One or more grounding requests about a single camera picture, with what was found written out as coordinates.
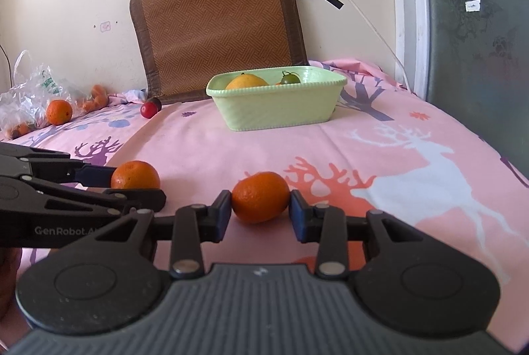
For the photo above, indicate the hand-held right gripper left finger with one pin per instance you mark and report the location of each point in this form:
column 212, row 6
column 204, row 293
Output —
column 223, row 214

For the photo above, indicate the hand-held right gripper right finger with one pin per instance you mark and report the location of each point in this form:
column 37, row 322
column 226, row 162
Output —
column 296, row 216

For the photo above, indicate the yellow pomelo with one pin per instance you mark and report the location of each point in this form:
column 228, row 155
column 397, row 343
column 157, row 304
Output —
column 246, row 82

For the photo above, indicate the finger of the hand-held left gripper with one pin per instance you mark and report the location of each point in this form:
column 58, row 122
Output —
column 95, row 175
column 140, row 200

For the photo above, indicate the light green plastic basket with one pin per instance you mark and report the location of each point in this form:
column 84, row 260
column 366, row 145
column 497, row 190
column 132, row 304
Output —
column 277, row 107

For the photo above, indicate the small orange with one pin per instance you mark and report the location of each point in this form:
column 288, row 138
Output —
column 134, row 175
column 20, row 129
column 260, row 198

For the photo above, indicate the white framed glass door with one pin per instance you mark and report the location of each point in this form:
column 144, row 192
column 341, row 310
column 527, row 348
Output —
column 475, row 49

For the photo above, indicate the red cherry tomato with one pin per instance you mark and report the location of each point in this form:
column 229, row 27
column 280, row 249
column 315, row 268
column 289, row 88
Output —
column 146, row 111

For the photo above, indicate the green tomato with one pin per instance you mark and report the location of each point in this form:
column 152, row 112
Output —
column 290, row 78

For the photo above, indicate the clear plastic bag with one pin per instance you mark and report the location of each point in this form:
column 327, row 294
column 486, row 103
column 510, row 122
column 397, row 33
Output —
column 29, row 103

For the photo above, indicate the pink printed bedsheet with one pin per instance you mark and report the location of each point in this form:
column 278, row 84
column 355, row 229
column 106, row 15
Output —
column 248, row 150

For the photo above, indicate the brown woven seat mat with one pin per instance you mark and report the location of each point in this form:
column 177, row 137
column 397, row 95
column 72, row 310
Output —
column 215, row 24

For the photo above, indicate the large orange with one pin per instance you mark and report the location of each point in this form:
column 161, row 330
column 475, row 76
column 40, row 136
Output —
column 58, row 112

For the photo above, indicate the white wall socket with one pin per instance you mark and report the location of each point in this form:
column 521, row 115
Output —
column 105, row 25

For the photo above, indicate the small orange in bag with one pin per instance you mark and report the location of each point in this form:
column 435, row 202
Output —
column 20, row 129

